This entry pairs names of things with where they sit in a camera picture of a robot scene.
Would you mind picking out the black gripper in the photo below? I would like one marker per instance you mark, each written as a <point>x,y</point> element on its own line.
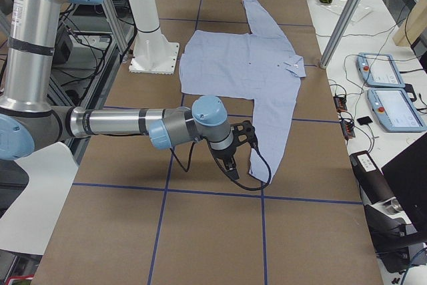
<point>223,155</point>

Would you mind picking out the light blue striped shirt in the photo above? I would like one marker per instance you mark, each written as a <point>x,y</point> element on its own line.
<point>261,66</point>

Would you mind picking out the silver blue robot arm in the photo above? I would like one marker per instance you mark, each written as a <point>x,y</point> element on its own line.
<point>29,123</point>

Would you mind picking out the orange circuit board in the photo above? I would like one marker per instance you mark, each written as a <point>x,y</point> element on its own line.
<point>347,127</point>
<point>340,103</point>

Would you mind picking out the small black square pad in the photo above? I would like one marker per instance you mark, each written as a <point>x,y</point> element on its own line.
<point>366,120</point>

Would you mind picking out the black brown box device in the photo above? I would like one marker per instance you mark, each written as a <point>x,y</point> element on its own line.
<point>370,177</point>

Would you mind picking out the lower blue teach pendant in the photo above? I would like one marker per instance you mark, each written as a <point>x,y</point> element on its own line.
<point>395,111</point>

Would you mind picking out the blue teach pendant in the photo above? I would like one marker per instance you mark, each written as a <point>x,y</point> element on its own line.
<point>395,111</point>
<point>379,70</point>

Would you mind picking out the upper blue teach pendant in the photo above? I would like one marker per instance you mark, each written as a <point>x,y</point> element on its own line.
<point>379,70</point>

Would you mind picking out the black monitor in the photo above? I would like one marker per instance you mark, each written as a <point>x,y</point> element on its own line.
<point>406,176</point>

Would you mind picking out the wooden plank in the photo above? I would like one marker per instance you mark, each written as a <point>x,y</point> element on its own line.
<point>413,26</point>

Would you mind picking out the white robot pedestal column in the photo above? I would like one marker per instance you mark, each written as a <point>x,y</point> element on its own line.
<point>152,52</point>

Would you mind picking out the aluminium frame post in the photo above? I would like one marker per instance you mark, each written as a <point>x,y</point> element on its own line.
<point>338,32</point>

